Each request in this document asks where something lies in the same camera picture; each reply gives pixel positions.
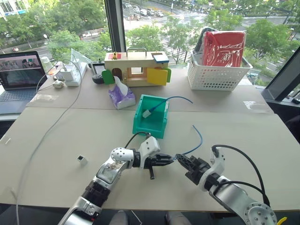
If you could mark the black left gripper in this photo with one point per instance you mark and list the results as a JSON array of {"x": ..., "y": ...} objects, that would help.
[{"x": 150, "y": 163}]

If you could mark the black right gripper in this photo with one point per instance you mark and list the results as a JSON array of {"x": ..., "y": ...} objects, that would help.
[{"x": 199, "y": 170}]

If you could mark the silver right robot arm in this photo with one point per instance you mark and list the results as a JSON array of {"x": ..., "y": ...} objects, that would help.
[{"x": 232, "y": 194}]

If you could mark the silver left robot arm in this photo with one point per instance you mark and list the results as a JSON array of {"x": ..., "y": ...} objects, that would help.
[{"x": 106, "y": 172}]

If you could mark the green plastic bin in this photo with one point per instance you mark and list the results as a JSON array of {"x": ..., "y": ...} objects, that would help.
[{"x": 140, "y": 126}]

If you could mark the white coupler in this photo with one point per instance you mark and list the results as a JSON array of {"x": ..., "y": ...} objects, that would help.
[
  {"x": 147, "y": 114},
  {"x": 82, "y": 160}
]

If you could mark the white charger plug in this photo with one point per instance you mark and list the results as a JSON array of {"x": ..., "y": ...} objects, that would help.
[{"x": 68, "y": 73}]

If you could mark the purple tissue pack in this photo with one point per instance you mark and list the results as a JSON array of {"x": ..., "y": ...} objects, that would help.
[{"x": 122, "y": 95}]

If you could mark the white perforated plastic basket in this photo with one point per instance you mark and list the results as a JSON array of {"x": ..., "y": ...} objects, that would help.
[{"x": 215, "y": 77}]

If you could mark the wooden lock box toy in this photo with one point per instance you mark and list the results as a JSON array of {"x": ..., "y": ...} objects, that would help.
[{"x": 134, "y": 62}]

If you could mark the black handheld device with screen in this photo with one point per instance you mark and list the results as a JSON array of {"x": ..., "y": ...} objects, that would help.
[{"x": 99, "y": 69}]

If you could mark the yellow part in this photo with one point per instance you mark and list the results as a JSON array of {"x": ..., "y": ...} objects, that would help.
[{"x": 282, "y": 220}]

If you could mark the red item in plastic wrap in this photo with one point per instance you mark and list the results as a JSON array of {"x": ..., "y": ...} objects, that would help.
[{"x": 225, "y": 50}]

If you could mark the dark grey bag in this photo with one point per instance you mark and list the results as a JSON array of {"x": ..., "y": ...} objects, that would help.
[{"x": 199, "y": 42}]

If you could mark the white power strip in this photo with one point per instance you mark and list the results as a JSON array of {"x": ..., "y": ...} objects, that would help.
[{"x": 78, "y": 72}]

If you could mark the small white round gadget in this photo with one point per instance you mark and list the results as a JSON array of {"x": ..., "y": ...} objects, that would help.
[{"x": 58, "y": 84}]

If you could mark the clear plastic sheet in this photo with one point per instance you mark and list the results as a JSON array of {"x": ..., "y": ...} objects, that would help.
[{"x": 80, "y": 57}]

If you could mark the clear tape strip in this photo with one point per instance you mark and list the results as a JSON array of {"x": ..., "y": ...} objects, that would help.
[{"x": 43, "y": 98}]

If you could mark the black window pillar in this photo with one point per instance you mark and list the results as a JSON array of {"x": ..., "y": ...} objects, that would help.
[{"x": 114, "y": 23}]

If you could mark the clear plastic cup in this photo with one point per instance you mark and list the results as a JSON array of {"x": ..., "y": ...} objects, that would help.
[{"x": 47, "y": 63}]

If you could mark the grey laptop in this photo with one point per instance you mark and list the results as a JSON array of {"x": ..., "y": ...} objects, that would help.
[{"x": 18, "y": 75}]

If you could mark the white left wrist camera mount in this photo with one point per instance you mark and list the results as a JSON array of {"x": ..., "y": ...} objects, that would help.
[{"x": 150, "y": 145}]

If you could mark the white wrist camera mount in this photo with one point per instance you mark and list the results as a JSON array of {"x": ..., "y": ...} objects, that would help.
[
  {"x": 150, "y": 145},
  {"x": 218, "y": 161}
]

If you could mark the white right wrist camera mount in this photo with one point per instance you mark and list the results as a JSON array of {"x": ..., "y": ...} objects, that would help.
[{"x": 218, "y": 161}]

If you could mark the black slanted window frame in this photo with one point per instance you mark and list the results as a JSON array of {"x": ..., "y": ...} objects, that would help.
[{"x": 281, "y": 82}]

